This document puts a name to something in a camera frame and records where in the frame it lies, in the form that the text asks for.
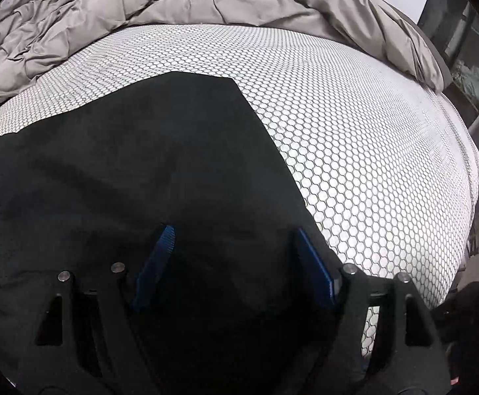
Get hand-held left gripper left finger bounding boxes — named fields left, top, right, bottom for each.
left=15, top=224, right=178, bottom=395

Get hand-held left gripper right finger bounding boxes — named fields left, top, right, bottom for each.
left=292, top=226, right=451, bottom=391

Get black pants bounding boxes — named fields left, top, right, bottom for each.
left=0, top=71, right=347, bottom=395

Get honeycomb pattern bed mattress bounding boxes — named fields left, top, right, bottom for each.
left=0, top=22, right=479, bottom=363

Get dark cloth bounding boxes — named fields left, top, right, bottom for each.
left=429, top=280, right=479, bottom=395

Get grey comforter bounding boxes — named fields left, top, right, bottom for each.
left=0, top=0, right=446, bottom=122

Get dark glass cabinet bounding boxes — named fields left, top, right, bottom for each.
left=418, top=0, right=479, bottom=141

